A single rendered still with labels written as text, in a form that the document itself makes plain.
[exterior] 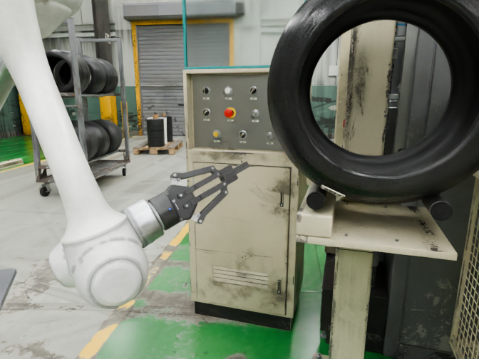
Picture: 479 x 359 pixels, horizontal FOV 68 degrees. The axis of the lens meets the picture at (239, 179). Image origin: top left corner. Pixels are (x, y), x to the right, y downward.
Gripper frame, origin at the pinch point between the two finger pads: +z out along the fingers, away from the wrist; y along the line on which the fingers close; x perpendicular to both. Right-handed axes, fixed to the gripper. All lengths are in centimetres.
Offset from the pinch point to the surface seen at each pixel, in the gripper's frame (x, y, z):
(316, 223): -0.8, 21.4, 12.9
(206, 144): -87, -15, 28
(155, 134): -617, -118, 130
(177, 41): -829, -353, 359
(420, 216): -4, 39, 47
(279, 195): -69, 22, 41
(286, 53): 7.9, -18.0, 22.4
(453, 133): 7, 20, 60
